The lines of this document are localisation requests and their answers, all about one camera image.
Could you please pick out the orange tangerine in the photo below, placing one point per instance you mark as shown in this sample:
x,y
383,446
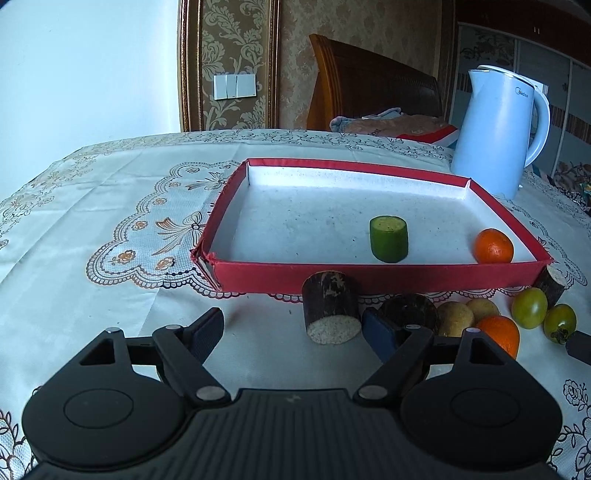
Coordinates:
x,y
502,334
494,247

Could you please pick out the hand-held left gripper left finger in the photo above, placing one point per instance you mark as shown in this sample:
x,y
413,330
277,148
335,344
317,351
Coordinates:
x,y
207,330

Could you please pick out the red shallow cardboard tray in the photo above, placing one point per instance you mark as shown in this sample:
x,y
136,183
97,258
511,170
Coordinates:
x,y
300,221

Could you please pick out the small yellow potato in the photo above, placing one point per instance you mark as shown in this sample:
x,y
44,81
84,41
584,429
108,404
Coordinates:
x,y
484,308

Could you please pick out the wooden wall frame trim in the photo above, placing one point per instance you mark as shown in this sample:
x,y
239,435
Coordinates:
x,y
231,37

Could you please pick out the green tomato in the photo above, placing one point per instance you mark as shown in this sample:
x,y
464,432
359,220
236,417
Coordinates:
x,y
559,323
529,308

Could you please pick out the colourful patterned quilt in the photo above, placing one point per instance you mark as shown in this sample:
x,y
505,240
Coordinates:
x,y
572,180

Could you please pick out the white wall switch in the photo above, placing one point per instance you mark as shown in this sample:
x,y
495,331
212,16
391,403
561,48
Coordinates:
x,y
234,86

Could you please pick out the light blue electric kettle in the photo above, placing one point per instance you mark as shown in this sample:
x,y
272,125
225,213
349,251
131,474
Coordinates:
x,y
494,134

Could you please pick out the green cucumber piece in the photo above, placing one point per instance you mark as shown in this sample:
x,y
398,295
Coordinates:
x,y
389,242

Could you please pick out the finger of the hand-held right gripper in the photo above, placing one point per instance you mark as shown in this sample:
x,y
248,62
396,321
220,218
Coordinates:
x,y
581,349

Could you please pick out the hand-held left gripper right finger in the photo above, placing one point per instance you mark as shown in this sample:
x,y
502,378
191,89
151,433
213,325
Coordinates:
x,y
376,332

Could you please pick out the dark sugarcane piece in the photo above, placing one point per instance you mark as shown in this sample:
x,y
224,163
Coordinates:
x,y
411,309
330,300
551,284

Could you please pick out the pink folded blanket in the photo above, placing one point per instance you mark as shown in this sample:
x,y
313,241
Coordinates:
x,y
392,124

